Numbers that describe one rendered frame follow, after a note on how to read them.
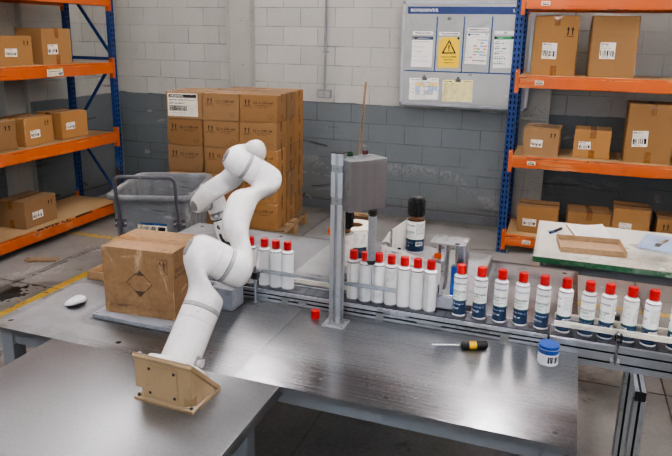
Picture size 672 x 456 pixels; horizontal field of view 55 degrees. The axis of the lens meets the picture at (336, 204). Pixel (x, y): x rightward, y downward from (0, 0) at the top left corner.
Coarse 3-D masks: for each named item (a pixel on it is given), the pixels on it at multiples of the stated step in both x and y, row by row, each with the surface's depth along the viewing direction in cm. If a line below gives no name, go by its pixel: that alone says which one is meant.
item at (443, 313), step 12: (264, 288) 269; (300, 288) 271; (312, 288) 270; (348, 300) 259; (420, 312) 249; (444, 312) 249; (468, 312) 249; (492, 324) 239; (504, 324) 240; (528, 324) 240
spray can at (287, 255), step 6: (288, 246) 264; (282, 252) 265; (288, 252) 264; (282, 258) 265; (288, 258) 264; (282, 264) 266; (288, 264) 265; (282, 270) 266; (288, 270) 265; (282, 276) 267; (282, 282) 268; (288, 282) 267; (282, 288) 268; (288, 288) 267
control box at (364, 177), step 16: (352, 160) 230; (368, 160) 233; (384, 160) 237; (352, 176) 230; (368, 176) 234; (384, 176) 239; (352, 192) 232; (368, 192) 236; (384, 192) 240; (352, 208) 233; (368, 208) 238
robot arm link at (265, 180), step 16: (256, 160) 231; (256, 176) 230; (272, 176) 232; (240, 192) 223; (256, 192) 225; (272, 192) 232; (224, 208) 222; (240, 208) 219; (224, 224) 218; (240, 224) 216; (240, 240) 215; (240, 256) 210; (240, 272) 209
